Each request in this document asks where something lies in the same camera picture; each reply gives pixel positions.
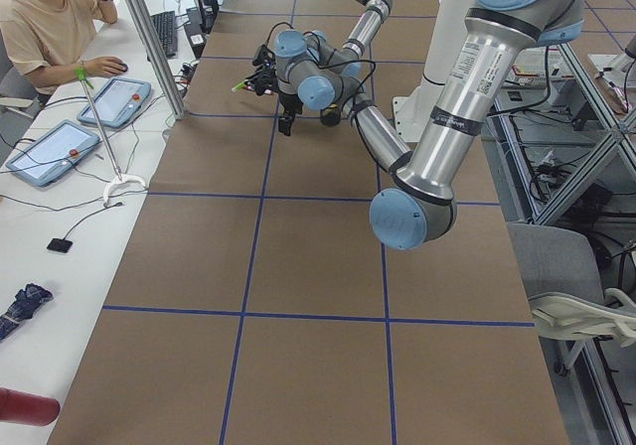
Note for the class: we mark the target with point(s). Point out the blue teach pendant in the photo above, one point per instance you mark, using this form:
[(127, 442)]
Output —
[(118, 100), (52, 155)]

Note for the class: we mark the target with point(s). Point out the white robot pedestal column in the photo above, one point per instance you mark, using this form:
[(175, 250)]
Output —
[(411, 113)]

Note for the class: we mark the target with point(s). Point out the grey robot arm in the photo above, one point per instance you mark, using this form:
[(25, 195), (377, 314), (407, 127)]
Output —
[(307, 65), (474, 46)]

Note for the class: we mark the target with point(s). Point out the blue teach pendant far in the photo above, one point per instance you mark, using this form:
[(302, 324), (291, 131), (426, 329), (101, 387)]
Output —
[(118, 100)]

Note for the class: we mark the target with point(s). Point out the aluminium frame post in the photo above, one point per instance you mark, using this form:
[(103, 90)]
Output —
[(150, 40)]

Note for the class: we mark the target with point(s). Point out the blue teach pendant near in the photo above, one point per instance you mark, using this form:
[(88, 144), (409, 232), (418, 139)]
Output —
[(52, 155)]

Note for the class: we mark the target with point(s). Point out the brown paper table cover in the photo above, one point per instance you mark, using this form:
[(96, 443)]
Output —
[(254, 305)]

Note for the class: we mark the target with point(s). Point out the seated person beige shirt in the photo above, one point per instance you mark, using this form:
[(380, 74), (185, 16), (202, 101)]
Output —
[(45, 40)]

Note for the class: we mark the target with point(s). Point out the black keyboard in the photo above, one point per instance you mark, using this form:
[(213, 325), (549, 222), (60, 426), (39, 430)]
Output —
[(165, 25)]

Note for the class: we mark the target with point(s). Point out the black mesh pen cup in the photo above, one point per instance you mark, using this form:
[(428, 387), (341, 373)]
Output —
[(330, 116)]

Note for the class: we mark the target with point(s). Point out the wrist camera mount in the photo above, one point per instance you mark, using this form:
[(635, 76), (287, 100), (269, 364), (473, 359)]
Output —
[(263, 57)]

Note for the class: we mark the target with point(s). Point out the green highlighter pen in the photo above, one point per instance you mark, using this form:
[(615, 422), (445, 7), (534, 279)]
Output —
[(244, 85)]

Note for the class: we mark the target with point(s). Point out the grey office chair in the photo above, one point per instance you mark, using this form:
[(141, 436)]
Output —
[(564, 292)]

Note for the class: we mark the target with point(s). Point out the red bottle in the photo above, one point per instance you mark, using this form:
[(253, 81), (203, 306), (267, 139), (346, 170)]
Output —
[(28, 409)]

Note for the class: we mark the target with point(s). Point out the folded dark umbrella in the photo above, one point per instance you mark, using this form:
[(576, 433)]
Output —
[(27, 301)]

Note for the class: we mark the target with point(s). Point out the metal rod white stand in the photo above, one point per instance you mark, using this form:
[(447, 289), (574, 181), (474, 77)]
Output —
[(120, 178)]

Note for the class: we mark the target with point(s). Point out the small black pad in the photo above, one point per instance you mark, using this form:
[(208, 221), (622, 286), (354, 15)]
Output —
[(60, 245)]

